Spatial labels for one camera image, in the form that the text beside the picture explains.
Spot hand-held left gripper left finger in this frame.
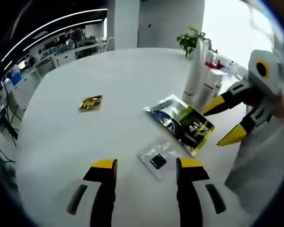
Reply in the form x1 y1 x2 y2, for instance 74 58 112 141
65 158 118 227

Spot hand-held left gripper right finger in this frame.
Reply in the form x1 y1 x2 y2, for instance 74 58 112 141
176 157 227 227

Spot white skincare bottle red collar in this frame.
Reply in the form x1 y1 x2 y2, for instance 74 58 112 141
201 51 219 107

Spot white skincare tube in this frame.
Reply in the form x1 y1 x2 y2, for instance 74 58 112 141
181 37 205 103

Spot small clear plastic sachet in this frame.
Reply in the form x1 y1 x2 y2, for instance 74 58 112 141
136 141 178 182

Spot green black skincare sachet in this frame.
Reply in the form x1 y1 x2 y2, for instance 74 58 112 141
172 106 215 157

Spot blue storage box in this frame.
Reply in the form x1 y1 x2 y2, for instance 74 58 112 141
10 72 22 87

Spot large bright window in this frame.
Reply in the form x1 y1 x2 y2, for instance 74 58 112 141
203 0 277 71

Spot green potted plant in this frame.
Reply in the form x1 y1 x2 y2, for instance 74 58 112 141
177 26 206 57

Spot gold foil packet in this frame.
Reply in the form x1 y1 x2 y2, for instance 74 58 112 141
78 95 103 113

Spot black monitor stand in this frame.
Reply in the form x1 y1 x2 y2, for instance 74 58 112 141
0 104 19 142

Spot white square pillar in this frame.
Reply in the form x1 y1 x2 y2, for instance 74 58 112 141
107 0 141 51

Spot office desks with monitors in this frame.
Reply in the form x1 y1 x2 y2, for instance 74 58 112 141
4 26 114 79

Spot ceiling light strip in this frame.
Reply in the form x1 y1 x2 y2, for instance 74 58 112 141
23 20 107 52
1 8 108 62

